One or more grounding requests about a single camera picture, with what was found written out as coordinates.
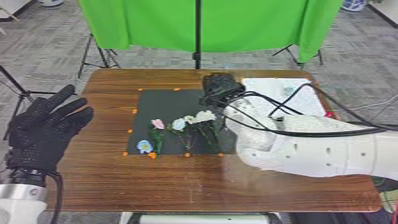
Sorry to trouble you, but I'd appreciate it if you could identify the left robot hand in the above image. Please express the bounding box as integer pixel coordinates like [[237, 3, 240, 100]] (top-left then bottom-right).
[[4, 83, 98, 175]]

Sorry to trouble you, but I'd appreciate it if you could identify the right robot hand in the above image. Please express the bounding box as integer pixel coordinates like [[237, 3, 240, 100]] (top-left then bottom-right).
[[200, 72, 248, 104]]

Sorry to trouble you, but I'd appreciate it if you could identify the white flower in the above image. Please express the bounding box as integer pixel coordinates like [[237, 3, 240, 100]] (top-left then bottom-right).
[[194, 109, 226, 154]]

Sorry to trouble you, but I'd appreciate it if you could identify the white sheet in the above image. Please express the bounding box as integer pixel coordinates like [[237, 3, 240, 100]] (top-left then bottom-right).
[[240, 77, 329, 122]]

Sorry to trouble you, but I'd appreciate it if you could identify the cream flower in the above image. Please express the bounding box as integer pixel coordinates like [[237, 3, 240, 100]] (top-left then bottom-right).
[[182, 114, 210, 142]]

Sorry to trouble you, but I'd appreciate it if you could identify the dark mat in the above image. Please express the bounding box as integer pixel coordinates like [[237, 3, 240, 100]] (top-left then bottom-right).
[[127, 88, 240, 157]]

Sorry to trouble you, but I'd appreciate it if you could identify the pale blue flower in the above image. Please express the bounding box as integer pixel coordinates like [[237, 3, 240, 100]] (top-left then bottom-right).
[[169, 117, 198, 152]]

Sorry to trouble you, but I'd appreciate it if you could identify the pink flower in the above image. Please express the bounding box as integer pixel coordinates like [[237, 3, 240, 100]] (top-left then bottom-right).
[[150, 118, 169, 154]]

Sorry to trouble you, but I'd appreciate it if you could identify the black stand pole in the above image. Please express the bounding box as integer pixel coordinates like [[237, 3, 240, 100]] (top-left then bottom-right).
[[193, 0, 205, 70]]

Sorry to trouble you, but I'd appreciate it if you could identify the blue white porcelain vase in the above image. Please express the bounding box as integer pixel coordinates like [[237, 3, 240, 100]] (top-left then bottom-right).
[[38, 0, 66, 8], [342, 0, 370, 13]]

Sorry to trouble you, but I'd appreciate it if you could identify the pale grey bar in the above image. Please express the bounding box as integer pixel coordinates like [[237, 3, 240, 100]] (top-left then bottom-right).
[[120, 213, 281, 224]]

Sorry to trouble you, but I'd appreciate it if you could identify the black cable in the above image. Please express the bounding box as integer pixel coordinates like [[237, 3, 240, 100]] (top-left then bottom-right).
[[200, 90, 398, 138], [269, 82, 398, 132]]

